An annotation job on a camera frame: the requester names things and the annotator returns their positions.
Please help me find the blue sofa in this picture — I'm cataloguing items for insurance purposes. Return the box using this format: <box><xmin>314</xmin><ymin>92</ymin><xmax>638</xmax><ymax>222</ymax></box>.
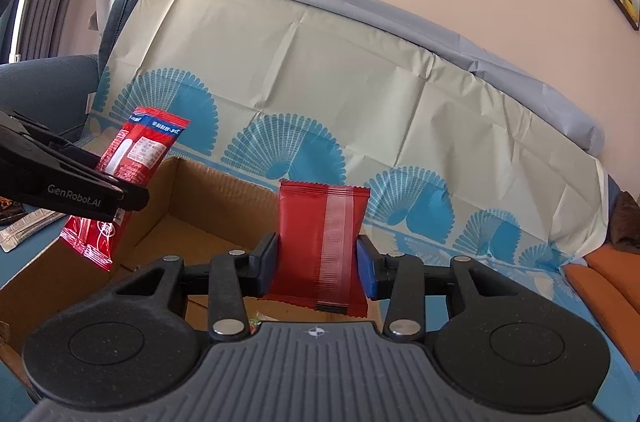
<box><xmin>0</xmin><ymin>0</ymin><xmax>151</xmax><ymax>139</ymax></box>

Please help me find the red white label snack packet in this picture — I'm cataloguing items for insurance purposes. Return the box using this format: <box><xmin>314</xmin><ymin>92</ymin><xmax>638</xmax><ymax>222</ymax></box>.
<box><xmin>59</xmin><ymin>105</ymin><xmax>192</xmax><ymax>273</ymax></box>

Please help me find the plain red snack packet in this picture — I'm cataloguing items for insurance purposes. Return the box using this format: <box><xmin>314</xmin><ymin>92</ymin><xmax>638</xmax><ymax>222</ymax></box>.
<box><xmin>262</xmin><ymin>179</ymin><xmax>372</xmax><ymax>319</ymax></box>

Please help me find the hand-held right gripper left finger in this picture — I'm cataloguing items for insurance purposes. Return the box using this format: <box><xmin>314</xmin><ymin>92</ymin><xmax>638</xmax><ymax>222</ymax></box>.
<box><xmin>105</xmin><ymin>232</ymin><xmax>280</xmax><ymax>343</ymax></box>

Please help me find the grey-blue sheet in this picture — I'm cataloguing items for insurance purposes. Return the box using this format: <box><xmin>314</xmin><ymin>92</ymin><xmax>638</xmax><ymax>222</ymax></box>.
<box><xmin>90</xmin><ymin>0</ymin><xmax>606</xmax><ymax>153</ymax></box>

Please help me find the brown cloth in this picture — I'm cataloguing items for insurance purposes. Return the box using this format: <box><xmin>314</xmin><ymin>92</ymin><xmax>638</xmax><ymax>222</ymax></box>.
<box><xmin>605</xmin><ymin>189</ymin><xmax>640</xmax><ymax>255</ymax></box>

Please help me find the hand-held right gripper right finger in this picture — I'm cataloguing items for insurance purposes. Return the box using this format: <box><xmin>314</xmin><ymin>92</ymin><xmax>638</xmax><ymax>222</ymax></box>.
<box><xmin>356</xmin><ymin>235</ymin><xmax>543</xmax><ymax>343</ymax></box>

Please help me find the dark snack packet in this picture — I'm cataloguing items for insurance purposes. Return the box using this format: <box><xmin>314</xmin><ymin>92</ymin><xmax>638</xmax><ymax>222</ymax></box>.
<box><xmin>0</xmin><ymin>196</ymin><xmax>27</xmax><ymax>226</ymax></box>

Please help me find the orange cushion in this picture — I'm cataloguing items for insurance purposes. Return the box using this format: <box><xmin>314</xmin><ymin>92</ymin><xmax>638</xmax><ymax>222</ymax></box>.
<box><xmin>562</xmin><ymin>263</ymin><xmax>640</xmax><ymax>373</ymax></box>
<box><xmin>585</xmin><ymin>245</ymin><xmax>640</xmax><ymax>299</ymax></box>

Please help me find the brown cardboard box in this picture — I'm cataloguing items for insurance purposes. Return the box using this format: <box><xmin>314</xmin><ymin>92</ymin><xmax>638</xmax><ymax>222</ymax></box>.
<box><xmin>0</xmin><ymin>156</ymin><xmax>386</xmax><ymax>353</ymax></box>

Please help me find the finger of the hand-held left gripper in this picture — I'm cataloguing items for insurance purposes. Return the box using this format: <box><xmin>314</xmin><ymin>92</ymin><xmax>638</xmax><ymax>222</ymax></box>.
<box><xmin>112</xmin><ymin>183</ymin><xmax>151</xmax><ymax>214</ymax></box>
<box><xmin>0</xmin><ymin>109</ymin><xmax>110</xmax><ymax>177</ymax></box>

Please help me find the blue fan printed cloth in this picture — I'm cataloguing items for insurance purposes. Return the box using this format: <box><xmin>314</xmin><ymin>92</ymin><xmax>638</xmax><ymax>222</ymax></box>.
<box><xmin>0</xmin><ymin>0</ymin><xmax>640</xmax><ymax>422</ymax></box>

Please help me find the silver snack packet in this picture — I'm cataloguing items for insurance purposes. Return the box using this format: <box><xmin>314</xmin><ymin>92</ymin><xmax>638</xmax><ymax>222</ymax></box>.
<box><xmin>0</xmin><ymin>208</ymin><xmax>64</xmax><ymax>253</ymax></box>

